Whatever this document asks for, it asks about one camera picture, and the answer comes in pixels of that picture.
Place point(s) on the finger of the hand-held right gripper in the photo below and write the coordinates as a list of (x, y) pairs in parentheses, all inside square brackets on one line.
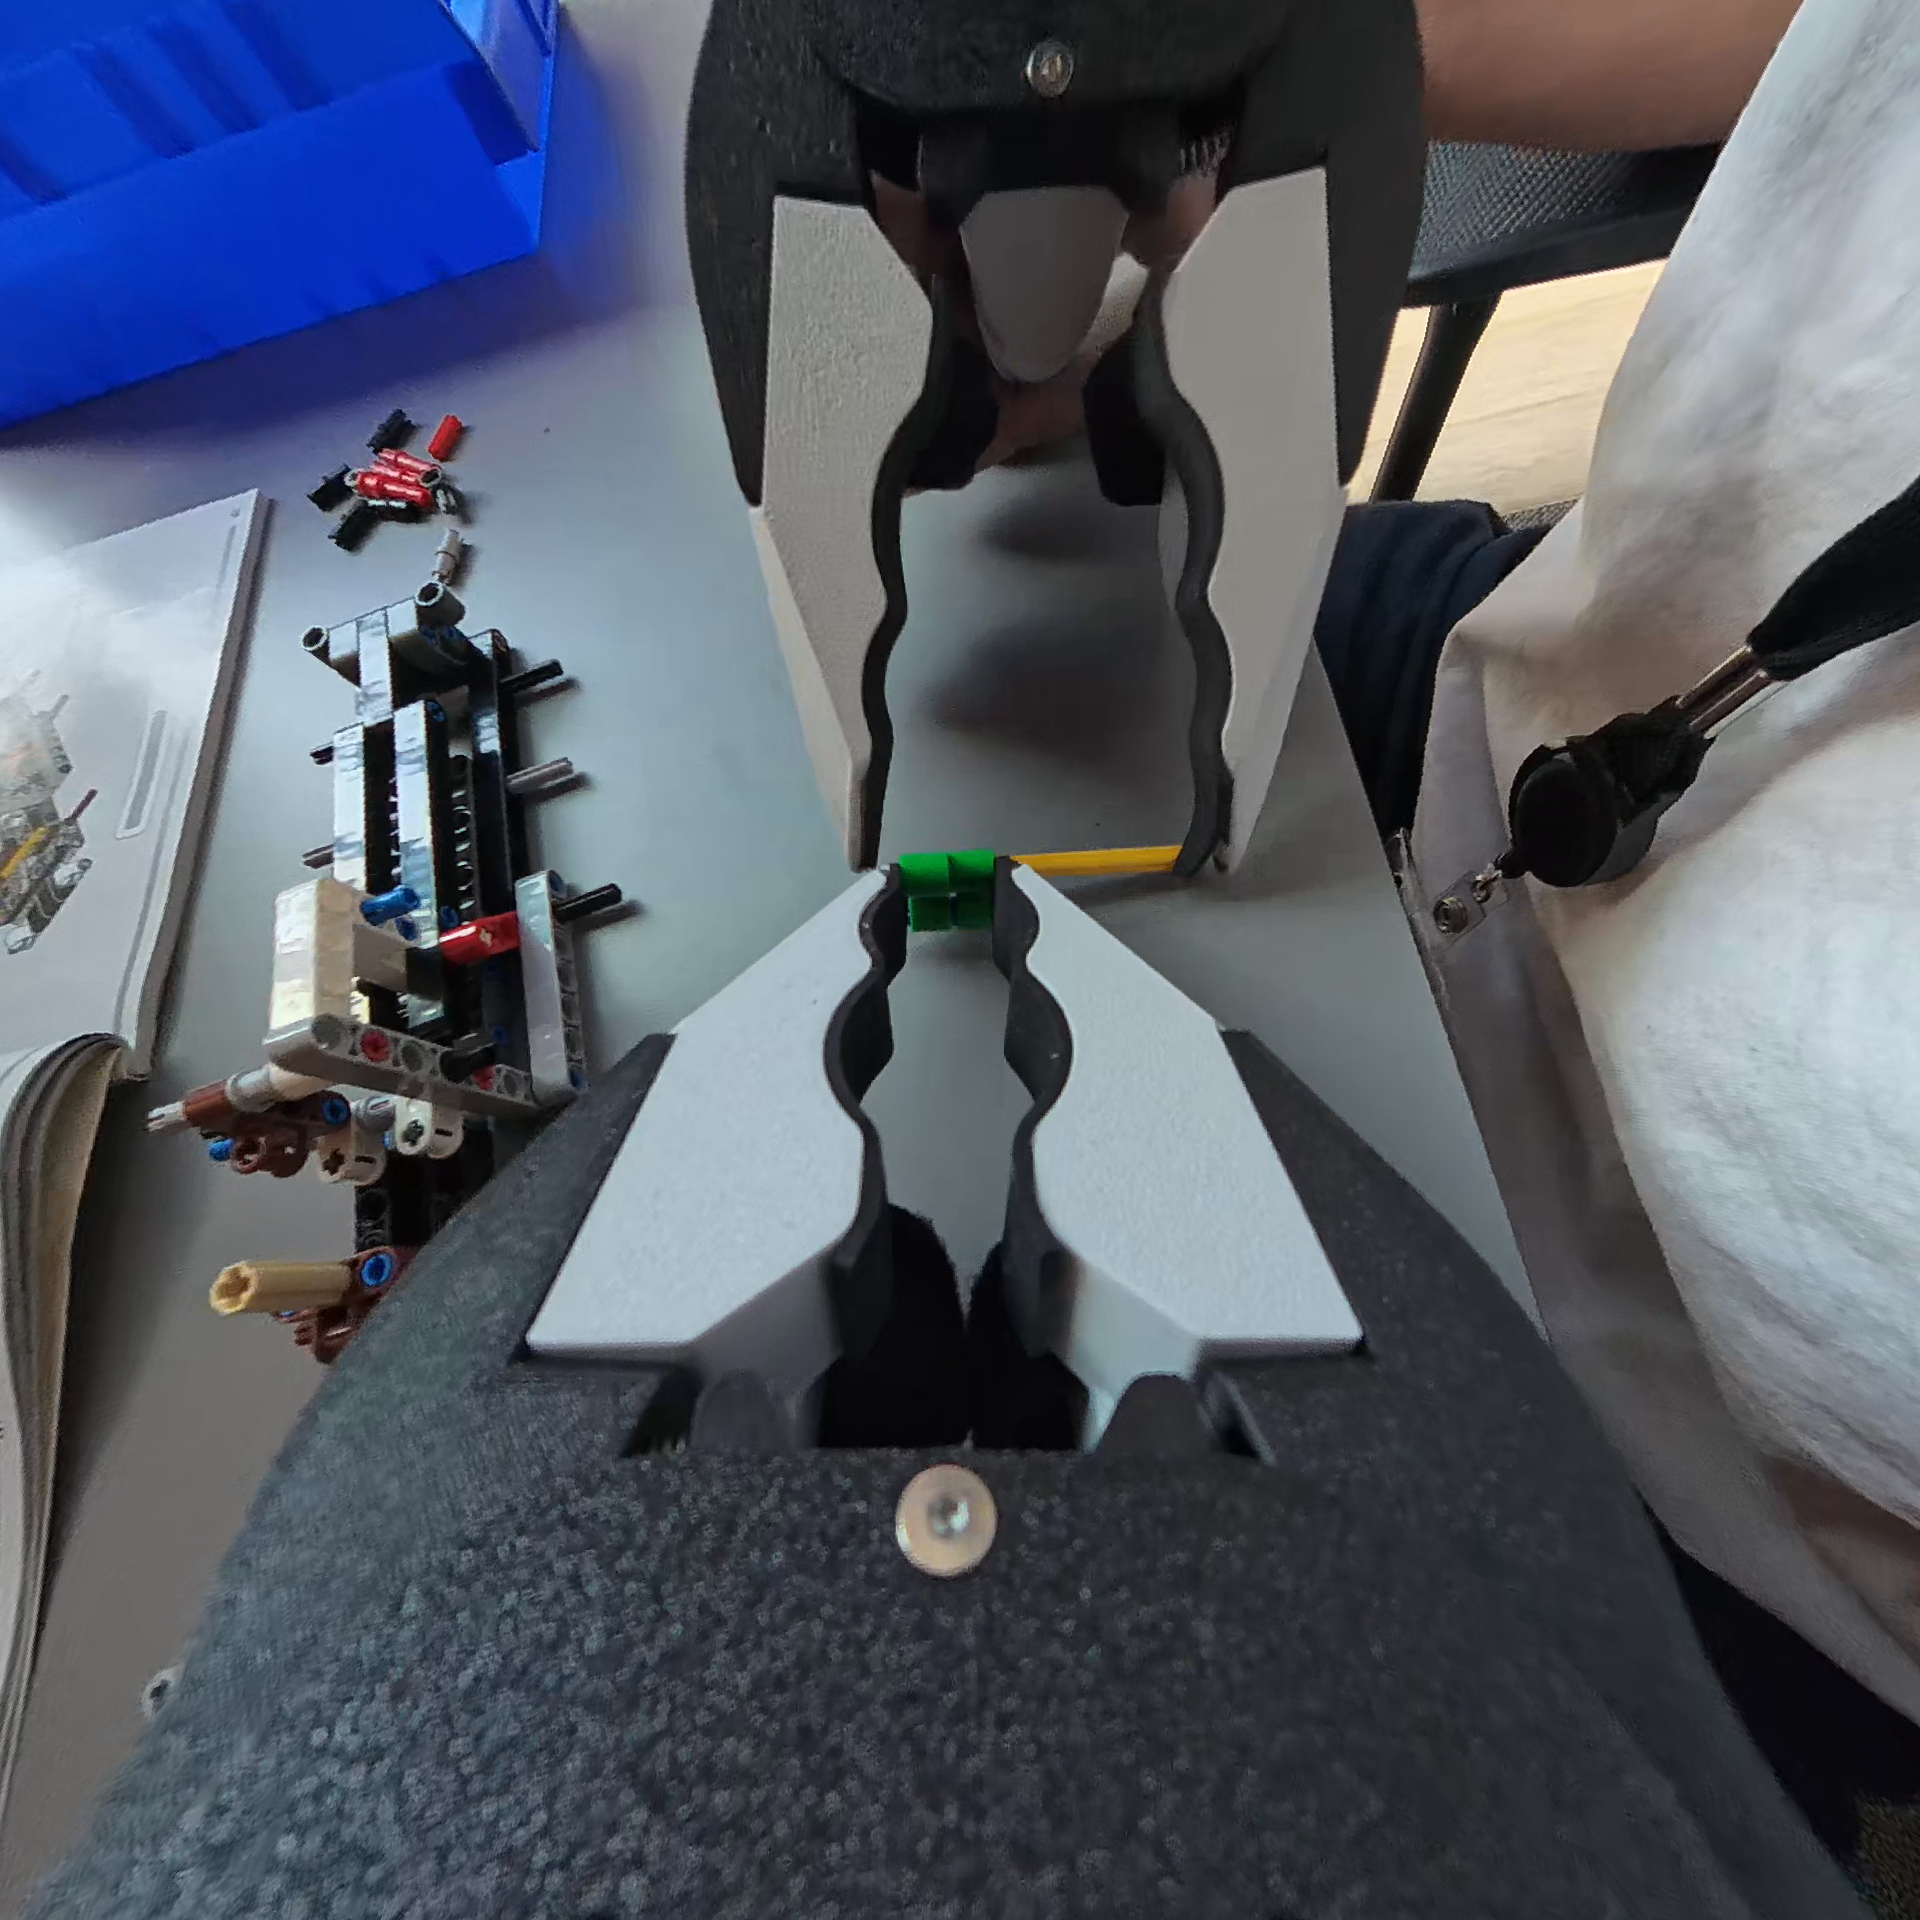
[(1267, 450), (826, 450)]

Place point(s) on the grey black lego chassis assembly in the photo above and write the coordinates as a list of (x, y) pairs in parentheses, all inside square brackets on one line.
[(436, 840)]

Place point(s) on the white shirt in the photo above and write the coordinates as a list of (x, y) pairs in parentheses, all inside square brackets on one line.
[(1725, 1124)]

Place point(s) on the person's right hand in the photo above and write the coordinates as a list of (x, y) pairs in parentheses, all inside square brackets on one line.
[(1036, 420)]

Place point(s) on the grey lego pin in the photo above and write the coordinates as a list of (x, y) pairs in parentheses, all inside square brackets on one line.
[(451, 552)]

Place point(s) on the dark blue trousers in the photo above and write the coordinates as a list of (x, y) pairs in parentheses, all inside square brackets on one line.
[(1396, 675)]

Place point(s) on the person's right forearm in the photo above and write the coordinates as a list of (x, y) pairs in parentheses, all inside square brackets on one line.
[(1589, 67)]

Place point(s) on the yellow lego axle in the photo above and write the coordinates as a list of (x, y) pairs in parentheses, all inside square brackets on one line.
[(1102, 859)]

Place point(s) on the green lego piece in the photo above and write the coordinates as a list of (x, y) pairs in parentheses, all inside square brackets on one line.
[(946, 884)]

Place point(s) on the blue plastic bin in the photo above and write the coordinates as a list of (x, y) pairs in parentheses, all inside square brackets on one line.
[(255, 182)]

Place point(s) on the black mesh chair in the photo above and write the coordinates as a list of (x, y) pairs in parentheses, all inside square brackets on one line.
[(1531, 210)]

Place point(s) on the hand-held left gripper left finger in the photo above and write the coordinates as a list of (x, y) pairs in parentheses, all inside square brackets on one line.
[(705, 1185)]

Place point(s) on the pile of red black pins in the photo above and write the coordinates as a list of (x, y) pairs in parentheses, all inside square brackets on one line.
[(395, 475)]

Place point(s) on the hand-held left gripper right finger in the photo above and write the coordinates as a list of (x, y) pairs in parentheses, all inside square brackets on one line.
[(1186, 1185)]

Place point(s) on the lego instruction booklet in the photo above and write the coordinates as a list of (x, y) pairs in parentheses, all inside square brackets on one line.
[(107, 750)]

